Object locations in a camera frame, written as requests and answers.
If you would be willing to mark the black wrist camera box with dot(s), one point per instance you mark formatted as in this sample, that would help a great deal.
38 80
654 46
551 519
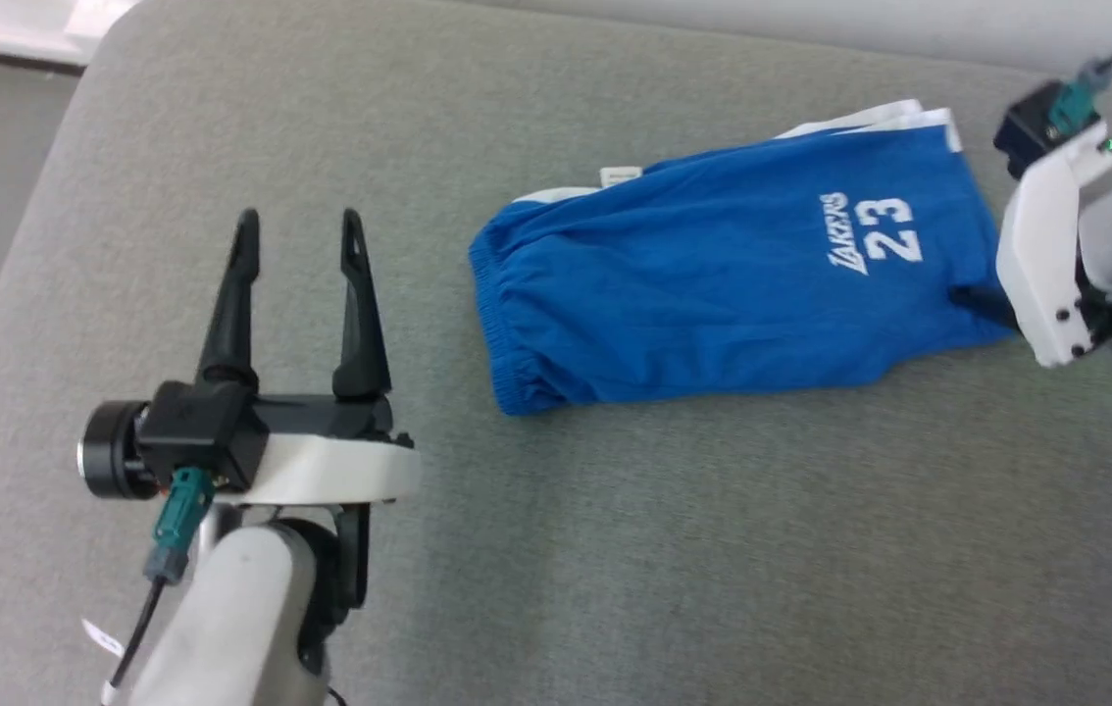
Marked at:
198 431
1027 132

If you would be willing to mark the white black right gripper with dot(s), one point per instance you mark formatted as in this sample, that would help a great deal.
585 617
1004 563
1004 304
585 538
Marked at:
1041 265

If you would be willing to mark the grey fabric sofa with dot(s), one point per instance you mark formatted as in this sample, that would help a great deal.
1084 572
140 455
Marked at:
615 549

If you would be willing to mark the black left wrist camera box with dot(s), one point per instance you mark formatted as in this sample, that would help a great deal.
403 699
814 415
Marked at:
198 431

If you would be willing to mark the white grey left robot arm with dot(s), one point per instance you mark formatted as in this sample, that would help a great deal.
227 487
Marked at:
232 628

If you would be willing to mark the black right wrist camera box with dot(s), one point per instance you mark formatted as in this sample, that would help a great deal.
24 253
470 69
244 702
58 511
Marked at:
1027 132

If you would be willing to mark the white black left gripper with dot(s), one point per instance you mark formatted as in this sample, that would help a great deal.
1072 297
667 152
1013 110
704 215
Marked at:
340 471

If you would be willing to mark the blue basketball shorts number 23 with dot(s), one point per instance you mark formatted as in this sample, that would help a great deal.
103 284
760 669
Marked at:
713 294

